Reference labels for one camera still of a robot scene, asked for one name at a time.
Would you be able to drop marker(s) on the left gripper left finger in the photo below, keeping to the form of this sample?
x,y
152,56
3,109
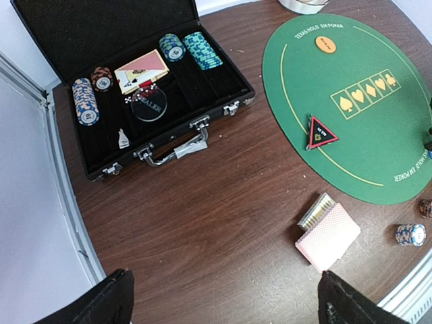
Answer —
x,y
110,301

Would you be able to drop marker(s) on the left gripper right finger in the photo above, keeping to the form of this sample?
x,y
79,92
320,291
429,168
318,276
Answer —
x,y
339,302

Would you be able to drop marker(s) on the red black all-in triangle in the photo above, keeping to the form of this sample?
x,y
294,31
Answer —
x,y
319,134

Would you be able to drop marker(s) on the orange round button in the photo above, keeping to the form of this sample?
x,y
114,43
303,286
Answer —
x,y
325,45

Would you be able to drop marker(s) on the red-backed card deck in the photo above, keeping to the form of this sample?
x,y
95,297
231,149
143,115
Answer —
x,y
327,240

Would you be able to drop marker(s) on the gold blue card box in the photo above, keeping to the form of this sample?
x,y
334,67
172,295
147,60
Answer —
x,y
322,205

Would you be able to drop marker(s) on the blue tan chip stack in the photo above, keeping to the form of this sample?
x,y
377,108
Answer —
x,y
411,234

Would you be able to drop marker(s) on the brown black chip stack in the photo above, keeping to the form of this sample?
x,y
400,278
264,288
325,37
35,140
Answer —
x,y
425,208

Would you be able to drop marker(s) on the white tag in case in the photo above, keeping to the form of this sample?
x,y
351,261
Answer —
x,y
123,140

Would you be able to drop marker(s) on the clear dealer button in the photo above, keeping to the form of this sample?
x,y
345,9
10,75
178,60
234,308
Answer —
x,y
149,105

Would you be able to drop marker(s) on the tan blue chips in case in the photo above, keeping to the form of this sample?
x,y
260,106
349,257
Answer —
x,y
85,102

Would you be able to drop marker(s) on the round green poker mat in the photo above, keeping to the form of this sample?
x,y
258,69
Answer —
x,y
368,93

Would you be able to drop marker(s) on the brown chips in case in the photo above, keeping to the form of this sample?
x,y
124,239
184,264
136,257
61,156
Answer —
x,y
101,79

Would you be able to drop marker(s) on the black poker chip case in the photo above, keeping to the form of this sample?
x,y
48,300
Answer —
x,y
75,37

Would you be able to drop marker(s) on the card pack in case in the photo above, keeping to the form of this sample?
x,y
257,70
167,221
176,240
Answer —
x,y
148,68

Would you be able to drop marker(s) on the green blue chips in case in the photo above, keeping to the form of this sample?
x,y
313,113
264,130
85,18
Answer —
x,y
172,47

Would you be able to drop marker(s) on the teal chips in case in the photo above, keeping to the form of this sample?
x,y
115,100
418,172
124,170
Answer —
x,y
202,52

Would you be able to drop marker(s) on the white lower bowl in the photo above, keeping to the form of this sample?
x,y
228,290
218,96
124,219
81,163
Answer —
x,y
304,7

